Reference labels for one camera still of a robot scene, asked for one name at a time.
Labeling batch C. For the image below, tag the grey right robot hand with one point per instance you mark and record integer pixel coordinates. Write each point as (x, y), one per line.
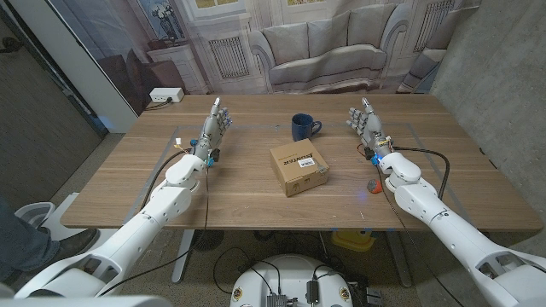
(372, 128)

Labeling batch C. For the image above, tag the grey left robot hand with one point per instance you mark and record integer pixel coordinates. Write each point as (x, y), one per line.
(211, 130)

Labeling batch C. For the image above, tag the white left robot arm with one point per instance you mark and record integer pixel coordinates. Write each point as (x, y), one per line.
(141, 226)

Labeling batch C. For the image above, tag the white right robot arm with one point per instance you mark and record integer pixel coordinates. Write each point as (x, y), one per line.
(448, 230)

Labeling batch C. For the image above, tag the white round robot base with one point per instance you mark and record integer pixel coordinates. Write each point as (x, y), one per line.
(290, 277)

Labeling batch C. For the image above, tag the brown cardboard box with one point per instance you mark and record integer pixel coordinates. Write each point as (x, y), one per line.
(294, 170)

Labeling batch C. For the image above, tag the black box on base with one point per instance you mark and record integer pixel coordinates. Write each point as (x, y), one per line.
(312, 292)

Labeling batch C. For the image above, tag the black clip tool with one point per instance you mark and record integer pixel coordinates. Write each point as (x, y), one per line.
(215, 154)

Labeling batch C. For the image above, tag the white power strip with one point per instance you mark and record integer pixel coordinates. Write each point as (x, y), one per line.
(166, 94)

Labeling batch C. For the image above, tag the small red grey object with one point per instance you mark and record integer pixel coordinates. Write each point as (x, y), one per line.
(374, 186)

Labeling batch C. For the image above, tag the dark blue ceramic mug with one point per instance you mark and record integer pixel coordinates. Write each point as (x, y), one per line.
(302, 127)

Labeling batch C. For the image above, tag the printed living room backdrop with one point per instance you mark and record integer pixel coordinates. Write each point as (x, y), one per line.
(320, 42)

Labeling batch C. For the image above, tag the black round floor foot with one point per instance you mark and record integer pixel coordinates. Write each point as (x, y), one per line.
(207, 239)

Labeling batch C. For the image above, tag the yellow floor object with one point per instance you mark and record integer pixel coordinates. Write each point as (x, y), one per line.
(354, 241)

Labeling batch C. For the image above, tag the white table leg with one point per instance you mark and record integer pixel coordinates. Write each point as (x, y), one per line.
(183, 256)

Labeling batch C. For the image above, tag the white backdrop side panel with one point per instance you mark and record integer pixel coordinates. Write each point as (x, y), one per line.
(85, 72)

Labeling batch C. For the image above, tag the black shoe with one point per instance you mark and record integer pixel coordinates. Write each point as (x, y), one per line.
(77, 243)

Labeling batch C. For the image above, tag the grey module on base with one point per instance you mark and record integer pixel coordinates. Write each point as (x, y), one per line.
(277, 300)

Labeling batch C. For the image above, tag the white plastic floor base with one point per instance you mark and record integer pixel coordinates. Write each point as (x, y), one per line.
(34, 211)

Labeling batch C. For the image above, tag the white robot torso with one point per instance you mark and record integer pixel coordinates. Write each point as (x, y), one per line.
(85, 302)

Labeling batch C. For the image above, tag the blue jeans person leg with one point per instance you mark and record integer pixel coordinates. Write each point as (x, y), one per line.
(21, 243)

